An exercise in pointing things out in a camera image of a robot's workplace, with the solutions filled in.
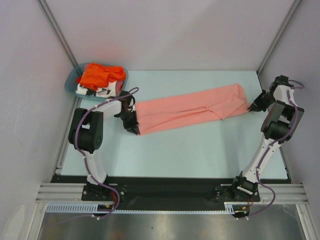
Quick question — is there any blue plastic laundry basket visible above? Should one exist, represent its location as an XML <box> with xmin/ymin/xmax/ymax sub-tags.
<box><xmin>64</xmin><ymin>63</ymin><xmax>129</xmax><ymax>101</ymax></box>

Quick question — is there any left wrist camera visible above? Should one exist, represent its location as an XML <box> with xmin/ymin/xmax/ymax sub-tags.
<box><xmin>119</xmin><ymin>91</ymin><xmax>136</xmax><ymax>112</ymax></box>

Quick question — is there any salmon pink t shirt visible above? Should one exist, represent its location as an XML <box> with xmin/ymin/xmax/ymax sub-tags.
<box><xmin>135</xmin><ymin>83</ymin><xmax>250</xmax><ymax>136</ymax></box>

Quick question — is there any blue slotted cable duct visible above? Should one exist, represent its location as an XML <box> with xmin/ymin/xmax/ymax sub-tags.
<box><xmin>46</xmin><ymin>203</ymin><xmax>98</xmax><ymax>214</ymax></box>

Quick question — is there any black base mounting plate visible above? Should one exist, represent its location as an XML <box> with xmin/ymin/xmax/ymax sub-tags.
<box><xmin>49</xmin><ymin>174</ymin><xmax>292</xmax><ymax>212</ymax></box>

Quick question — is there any white t shirt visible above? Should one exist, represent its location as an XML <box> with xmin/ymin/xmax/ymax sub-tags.
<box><xmin>75</xmin><ymin>81</ymin><xmax>117</xmax><ymax>98</ymax></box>

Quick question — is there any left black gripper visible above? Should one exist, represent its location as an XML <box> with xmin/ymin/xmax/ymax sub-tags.
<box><xmin>117</xmin><ymin>110</ymin><xmax>140</xmax><ymax>136</ymax></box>

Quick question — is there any orange t shirt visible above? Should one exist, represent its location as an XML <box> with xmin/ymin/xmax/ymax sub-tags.
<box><xmin>76</xmin><ymin>63</ymin><xmax>127</xmax><ymax>91</ymax></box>

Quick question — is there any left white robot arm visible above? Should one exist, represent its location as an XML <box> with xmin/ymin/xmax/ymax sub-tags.
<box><xmin>68</xmin><ymin>96</ymin><xmax>140</xmax><ymax>200</ymax></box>

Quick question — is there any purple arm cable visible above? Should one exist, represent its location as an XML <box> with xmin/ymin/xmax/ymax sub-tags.
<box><xmin>234</xmin><ymin>79</ymin><xmax>305</xmax><ymax>221</ymax></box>
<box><xmin>57</xmin><ymin>86</ymin><xmax>140</xmax><ymax>223</ymax></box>

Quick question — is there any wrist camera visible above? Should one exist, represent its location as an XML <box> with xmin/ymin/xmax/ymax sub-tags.
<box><xmin>269</xmin><ymin>75</ymin><xmax>293</xmax><ymax>93</ymax></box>
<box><xmin>119</xmin><ymin>91</ymin><xmax>136</xmax><ymax>112</ymax></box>

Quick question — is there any red garment in basket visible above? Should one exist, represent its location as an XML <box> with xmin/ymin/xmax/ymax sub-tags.
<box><xmin>115</xmin><ymin>81</ymin><xmax>125</xmax><ymax>92</ymax></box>

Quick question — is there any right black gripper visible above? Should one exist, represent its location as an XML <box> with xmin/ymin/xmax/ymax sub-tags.
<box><xmin>249</xmin><ymin>89</ymin><xmax>277</xmax><ymax>112</ymax></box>

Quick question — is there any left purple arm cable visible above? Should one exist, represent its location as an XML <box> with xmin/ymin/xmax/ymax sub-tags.
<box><xmin>57</xmin><ymin>86</ymin><xmax>140</xmax><ymax>223</ymax></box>

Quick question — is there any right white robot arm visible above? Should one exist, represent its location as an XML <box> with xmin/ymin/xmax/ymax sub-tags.
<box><xmin>230</xmin><ymin>83</ymin><xmax>305</xmax><ymax>201</ymax></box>

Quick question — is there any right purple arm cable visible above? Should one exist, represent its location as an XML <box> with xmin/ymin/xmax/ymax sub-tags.
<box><xmin>234</xmin><ymin>79</ymin><xmax>305</xmax><ymax>221</ymax></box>

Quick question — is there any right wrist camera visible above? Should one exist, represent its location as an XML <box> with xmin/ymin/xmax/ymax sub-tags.
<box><xmin>269</xmin><ymin>75</ymin><xmax>293</xmax><ymax>93</ymax></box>

